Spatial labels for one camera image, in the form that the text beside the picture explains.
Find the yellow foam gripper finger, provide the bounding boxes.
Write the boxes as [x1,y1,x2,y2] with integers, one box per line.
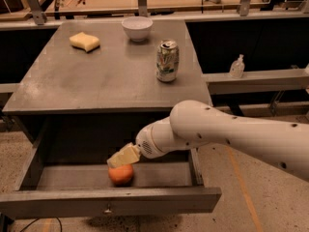
[107,143,141,168]

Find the orange fruit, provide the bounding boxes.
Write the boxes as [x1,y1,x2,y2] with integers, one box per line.
[108,164,134,186]

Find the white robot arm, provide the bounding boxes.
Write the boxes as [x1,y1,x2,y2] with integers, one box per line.
[107,101,309,180]

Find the grey open top drawer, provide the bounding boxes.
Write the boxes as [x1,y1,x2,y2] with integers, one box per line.
[0,115,221,218]

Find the grey cabinet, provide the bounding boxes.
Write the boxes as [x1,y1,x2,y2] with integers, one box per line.
[2,18,213,166]

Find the crushed soda can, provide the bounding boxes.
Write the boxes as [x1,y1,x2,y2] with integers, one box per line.
[156,39,180,82]

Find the yellow sponge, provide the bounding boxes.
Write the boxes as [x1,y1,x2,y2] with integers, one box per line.
[70,32,99,52]

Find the white bowl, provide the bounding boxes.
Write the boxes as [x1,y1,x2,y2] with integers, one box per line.
[122,16,153,42]

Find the clear sanitizer bottle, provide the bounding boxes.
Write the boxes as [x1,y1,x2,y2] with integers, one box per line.
[229,54,245,78]

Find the black floor cable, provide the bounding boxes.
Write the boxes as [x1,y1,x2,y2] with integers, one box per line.
[19,217,64,232]

